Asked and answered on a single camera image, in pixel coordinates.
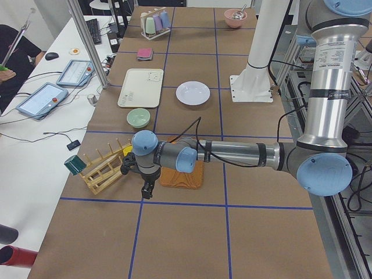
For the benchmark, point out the dark green mug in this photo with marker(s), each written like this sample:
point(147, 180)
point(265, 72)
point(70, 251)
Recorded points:
point(75, 165)

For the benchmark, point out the far teach pendant tablet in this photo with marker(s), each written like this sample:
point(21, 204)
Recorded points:
point(76, 74)

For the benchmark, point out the teach pendant tablet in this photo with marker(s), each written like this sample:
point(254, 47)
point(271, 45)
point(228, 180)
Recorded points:
point(76, 74)
point(40, 103)

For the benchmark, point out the small metal can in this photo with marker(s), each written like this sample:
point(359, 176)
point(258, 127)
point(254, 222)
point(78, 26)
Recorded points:
point(92, 99)

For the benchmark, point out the black computer mouse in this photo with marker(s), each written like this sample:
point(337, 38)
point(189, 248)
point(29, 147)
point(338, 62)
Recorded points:
point(51, 56)

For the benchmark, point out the wooden mug drying rack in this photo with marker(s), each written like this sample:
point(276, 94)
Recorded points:
point(104, 170)

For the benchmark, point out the cream bear tray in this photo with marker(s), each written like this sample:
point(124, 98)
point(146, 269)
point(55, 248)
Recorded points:
point(141, 88)

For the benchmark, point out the pink sponge cloth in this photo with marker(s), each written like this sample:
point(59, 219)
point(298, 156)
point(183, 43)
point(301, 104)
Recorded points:
point(144, 54)

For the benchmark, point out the black small device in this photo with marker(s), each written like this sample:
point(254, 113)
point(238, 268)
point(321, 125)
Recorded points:
point(73, 145)

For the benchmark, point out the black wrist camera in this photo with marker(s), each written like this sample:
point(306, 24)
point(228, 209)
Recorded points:
point(129, 164)

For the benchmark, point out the seated person black shirt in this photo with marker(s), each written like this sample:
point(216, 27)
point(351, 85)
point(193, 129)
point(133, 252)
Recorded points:
point(19, 66)

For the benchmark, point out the purple cup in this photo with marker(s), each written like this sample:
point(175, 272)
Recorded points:
point(158, 22)

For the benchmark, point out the red cylinder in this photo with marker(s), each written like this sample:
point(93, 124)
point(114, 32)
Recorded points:
point(17, 257)

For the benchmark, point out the light green bowl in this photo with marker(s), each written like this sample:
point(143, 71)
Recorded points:
point(138, 118)

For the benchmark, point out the yellow mug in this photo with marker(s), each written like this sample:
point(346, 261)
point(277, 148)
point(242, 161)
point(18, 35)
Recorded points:
point(127, 150)

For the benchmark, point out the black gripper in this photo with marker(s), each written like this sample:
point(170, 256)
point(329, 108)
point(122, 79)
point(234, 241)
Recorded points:
point(149, 176)

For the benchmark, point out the white cup rack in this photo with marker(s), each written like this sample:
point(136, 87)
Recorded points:
point(143, 17)

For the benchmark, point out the pink bowl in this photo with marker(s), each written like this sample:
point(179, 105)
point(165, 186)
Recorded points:
point(232, 21)

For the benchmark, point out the metal scoop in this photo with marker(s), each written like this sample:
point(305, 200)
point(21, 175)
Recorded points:
point(238, 15)

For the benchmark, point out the brown wooden tray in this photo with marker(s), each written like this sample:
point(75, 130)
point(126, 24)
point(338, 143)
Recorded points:
point(170, 177)

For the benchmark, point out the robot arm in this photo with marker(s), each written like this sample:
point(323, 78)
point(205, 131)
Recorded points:
point(318, 157)

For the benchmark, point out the aluminium frame post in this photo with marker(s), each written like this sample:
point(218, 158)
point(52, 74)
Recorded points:
point(85, 36)

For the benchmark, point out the black keyboard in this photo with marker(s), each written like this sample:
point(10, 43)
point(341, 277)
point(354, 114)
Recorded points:
point(94, 30)

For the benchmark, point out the green cup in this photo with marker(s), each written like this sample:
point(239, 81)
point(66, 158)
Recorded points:
point(150, 26)

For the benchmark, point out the white round plate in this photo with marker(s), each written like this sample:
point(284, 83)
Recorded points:
point(193, 93)

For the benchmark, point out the near teach pendant tablet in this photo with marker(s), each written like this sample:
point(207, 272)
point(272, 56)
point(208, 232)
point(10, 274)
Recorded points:
point(40, 103)

